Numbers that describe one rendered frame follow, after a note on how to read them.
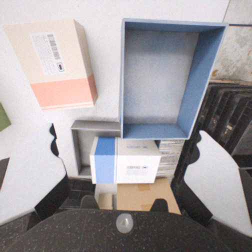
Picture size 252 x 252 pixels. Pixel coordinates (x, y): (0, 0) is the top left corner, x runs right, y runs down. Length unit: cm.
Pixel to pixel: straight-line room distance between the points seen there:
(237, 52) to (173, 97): 111
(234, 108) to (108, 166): 70
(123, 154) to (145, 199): 24
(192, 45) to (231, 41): 104
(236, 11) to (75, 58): 119
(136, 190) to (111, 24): 54
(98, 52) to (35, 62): 14
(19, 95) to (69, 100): 18
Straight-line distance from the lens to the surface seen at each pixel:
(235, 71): 143
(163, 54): 29
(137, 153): 37
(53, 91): 32
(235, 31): 135
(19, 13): 41
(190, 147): 120
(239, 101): 85
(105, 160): 37
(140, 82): 29
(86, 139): 45
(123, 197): 55
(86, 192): 56
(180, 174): 140
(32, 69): 33
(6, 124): 50
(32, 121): 48
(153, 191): 57
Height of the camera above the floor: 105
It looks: 60 degrees down
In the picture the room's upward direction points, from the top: 173 degrees clockwise
